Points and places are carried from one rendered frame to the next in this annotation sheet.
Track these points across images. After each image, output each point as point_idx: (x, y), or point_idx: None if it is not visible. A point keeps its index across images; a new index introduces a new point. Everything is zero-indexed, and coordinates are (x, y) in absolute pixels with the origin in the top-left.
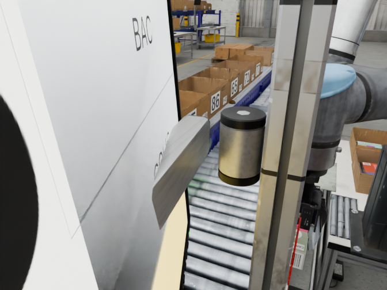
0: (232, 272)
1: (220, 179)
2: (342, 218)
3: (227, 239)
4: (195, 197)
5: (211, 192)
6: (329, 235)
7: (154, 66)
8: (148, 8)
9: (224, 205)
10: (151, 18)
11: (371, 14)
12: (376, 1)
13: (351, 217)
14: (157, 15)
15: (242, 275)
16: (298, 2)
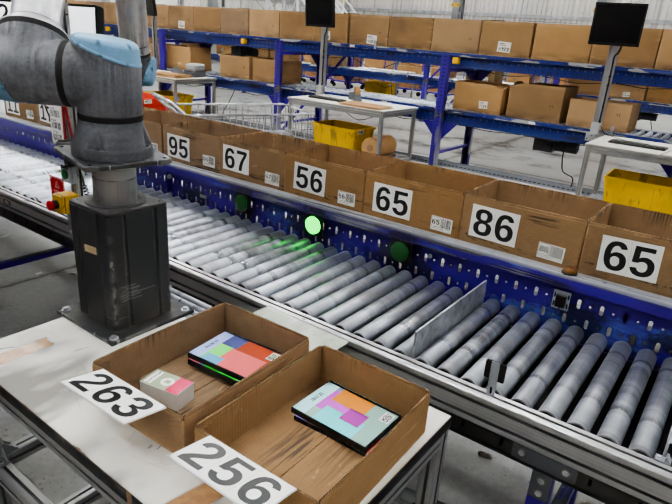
0: (178, 239)
1: (321, 261)
2: (186, 304)
3: (214, 245)
4: (290, 244)
5: (295, 252)
6: (171, 285)
7: (74, 27)
8: (74, 16)
9: (266, 253)
10: (76, 18)
11: (118, 25)
12: (117, 16)
13: (178, 302)
14: (81, 18)
15: (171, 241)
16: None
